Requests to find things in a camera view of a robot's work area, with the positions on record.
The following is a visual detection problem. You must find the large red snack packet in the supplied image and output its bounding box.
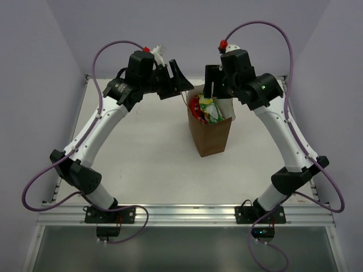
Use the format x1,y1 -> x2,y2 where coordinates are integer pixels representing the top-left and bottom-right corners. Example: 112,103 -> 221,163
189,96 -> 208,125

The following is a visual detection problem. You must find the green snack packet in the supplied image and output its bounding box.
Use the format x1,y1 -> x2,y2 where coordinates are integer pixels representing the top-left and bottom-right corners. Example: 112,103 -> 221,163
198,94 -> 225,124

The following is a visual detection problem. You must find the brown paper bag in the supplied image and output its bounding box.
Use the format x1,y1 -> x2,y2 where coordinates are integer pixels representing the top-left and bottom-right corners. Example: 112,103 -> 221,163
182,84 -> 235,158

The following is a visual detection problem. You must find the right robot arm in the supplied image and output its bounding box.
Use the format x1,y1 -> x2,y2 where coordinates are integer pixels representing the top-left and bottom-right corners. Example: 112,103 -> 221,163
203,45 -> 329,216

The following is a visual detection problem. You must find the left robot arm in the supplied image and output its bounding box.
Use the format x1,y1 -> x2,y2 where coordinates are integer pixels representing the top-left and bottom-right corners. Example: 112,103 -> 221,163
50,50 -> 193,209

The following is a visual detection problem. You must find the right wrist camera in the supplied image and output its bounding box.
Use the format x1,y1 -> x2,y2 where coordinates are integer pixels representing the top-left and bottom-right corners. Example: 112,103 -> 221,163
218,40 -> 240,54

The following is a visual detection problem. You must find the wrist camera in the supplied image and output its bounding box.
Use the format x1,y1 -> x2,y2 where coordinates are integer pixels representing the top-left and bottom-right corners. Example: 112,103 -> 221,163
218,40 -> 240,54
143,44 -> 166,66

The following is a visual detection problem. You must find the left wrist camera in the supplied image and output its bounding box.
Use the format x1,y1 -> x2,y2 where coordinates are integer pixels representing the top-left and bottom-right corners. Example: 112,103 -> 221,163
143,44 -> 166,66

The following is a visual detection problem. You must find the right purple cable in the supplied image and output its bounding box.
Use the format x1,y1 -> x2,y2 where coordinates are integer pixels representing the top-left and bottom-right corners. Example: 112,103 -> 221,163
225,20 -> 346,272

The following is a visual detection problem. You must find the left black base bracket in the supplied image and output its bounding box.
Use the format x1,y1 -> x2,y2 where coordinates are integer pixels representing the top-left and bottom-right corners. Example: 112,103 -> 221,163
83,206 -> 136,241

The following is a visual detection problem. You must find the black base bracket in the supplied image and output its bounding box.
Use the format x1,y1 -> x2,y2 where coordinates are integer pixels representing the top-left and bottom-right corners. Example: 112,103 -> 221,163
234,199 -> 287,242
83,206 -> 136,241

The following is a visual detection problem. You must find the right black base bracket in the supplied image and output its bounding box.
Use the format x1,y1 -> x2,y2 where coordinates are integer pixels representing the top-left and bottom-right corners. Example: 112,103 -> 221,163
234,199 -> 287,242

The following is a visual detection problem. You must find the aluminium rail frame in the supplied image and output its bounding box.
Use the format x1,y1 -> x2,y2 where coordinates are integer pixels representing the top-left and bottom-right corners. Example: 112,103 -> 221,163
27,75 -> 341,272

